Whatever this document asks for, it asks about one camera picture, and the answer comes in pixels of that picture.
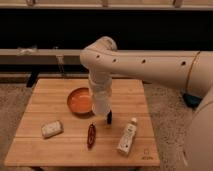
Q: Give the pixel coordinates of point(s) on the white plastic bottle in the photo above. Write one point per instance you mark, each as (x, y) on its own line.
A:
(126, 140)

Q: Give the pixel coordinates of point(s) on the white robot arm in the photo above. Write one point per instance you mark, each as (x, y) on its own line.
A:
(187, 71)

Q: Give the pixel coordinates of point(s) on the blue electronic box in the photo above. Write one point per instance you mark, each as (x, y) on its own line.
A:
(191, 101)

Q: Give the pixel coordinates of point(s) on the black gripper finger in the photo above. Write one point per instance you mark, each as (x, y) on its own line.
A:
(109, 118)

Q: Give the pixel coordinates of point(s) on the wooden table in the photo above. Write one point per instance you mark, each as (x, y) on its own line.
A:
(48, 103)

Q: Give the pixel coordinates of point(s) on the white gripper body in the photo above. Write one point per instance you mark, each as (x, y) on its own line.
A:
(101, 99)

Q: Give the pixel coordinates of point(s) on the orange ceramic bowl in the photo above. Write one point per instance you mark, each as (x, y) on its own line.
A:
(79, 101)

